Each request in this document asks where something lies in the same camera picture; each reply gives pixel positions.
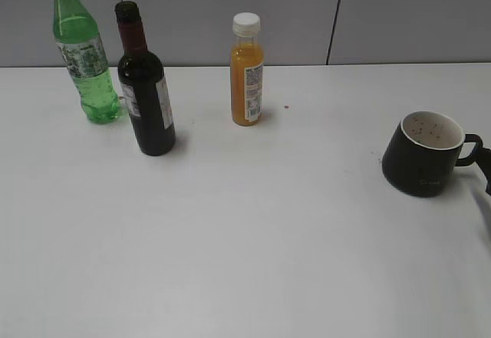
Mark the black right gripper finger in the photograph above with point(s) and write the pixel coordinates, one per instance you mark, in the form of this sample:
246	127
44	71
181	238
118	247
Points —
483	160

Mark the black mug white interior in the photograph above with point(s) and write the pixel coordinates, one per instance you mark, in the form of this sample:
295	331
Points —
424	150

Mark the dark red wine bottle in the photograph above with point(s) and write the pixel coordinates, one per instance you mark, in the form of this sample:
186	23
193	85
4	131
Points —
143	82

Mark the orange juice bottle white cap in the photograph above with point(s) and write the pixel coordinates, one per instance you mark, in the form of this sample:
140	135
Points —
246	70

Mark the green plastic soda bottle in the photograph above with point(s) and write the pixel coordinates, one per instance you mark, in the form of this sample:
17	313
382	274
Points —
78	39

